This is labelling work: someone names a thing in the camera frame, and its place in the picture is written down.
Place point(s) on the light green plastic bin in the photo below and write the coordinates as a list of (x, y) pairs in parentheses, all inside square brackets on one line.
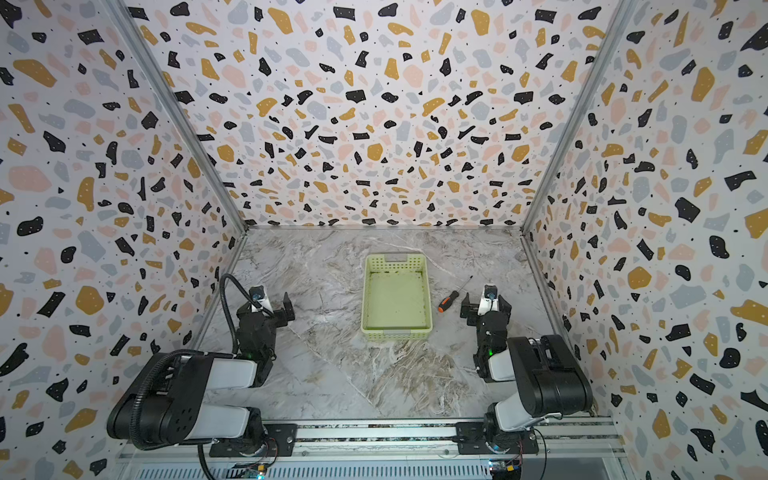
[(396, 303)]

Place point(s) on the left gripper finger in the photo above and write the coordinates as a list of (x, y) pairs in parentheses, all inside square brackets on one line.
[(286, 313), (246, 310)]

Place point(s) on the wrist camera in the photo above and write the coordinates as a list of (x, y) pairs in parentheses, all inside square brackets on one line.
[(489, 301), (260, 300)]

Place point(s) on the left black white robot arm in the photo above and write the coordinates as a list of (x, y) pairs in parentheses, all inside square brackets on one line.
[(165, 404)]

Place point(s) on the orange black handled screwdriver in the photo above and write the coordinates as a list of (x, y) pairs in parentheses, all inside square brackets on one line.
[(448, 301)]

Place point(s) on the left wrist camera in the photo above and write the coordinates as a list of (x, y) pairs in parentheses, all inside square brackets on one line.
[(260, 300)]

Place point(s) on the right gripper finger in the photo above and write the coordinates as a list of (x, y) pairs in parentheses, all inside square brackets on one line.
[(469, 311), (504, 307)]

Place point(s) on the aluminium mounting rail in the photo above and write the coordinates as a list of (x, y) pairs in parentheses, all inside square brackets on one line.
[(575, 447)]

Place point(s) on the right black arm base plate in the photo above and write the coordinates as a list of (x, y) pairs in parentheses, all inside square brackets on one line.
[(481, 438)]

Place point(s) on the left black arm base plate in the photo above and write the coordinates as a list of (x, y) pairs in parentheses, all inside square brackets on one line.
[(273, 440)]

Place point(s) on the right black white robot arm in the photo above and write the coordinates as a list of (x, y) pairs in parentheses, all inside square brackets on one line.
[(549, 382)]

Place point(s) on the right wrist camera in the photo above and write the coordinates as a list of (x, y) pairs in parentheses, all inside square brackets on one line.
[(489, 301)]

